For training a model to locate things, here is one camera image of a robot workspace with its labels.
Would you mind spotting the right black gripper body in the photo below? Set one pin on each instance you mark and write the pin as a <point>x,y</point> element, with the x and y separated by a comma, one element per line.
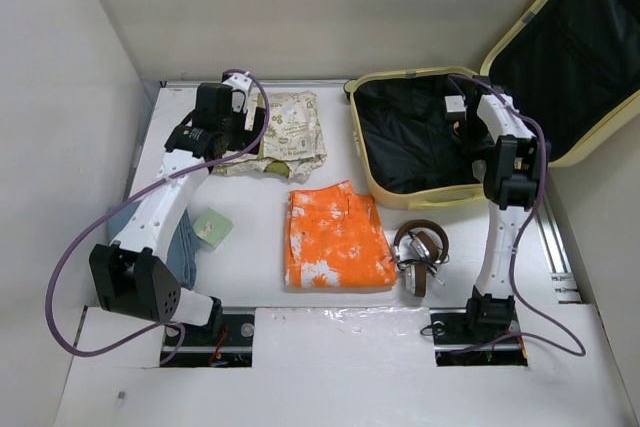
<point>475,135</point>

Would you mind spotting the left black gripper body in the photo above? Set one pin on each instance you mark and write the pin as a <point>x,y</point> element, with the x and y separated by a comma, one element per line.
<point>239,138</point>

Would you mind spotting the cream green printed jacket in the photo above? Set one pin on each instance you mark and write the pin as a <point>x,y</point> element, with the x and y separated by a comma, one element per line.
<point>293,145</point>

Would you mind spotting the green small box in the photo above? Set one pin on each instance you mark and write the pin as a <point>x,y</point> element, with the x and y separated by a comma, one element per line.
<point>212,227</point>

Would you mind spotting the brown silver headphones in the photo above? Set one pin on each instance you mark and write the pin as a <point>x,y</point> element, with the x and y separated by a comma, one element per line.
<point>429,246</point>

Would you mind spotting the orange white shorts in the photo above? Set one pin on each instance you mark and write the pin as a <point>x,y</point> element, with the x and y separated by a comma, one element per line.
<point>333,239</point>

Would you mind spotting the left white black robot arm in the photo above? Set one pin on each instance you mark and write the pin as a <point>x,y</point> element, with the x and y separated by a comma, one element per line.
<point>131,273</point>

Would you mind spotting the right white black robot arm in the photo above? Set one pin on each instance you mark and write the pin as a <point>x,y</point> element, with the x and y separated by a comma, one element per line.
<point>511,184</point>

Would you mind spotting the yellow open suitcase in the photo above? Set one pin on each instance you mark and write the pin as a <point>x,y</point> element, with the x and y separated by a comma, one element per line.
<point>567,69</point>

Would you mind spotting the blue folded jeans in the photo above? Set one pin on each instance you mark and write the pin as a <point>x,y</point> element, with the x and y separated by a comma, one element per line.
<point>181,255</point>

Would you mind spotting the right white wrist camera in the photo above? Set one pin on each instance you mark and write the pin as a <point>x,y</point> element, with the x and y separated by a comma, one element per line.
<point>455,108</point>

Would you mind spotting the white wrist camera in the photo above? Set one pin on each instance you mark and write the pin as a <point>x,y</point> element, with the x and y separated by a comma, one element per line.
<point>241,86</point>
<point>455,108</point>

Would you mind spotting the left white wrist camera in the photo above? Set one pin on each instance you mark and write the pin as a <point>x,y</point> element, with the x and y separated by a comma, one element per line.
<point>241,86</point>

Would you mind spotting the aluminium rail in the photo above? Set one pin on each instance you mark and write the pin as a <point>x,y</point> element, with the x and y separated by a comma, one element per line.
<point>561,273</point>

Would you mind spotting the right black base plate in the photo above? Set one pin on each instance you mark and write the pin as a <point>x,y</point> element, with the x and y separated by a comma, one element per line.
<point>448,331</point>

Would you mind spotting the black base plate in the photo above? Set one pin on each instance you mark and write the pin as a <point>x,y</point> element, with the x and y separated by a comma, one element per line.
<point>232,348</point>
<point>448,331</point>

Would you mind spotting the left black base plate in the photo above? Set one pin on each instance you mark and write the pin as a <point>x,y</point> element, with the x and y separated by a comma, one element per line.
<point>232,348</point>

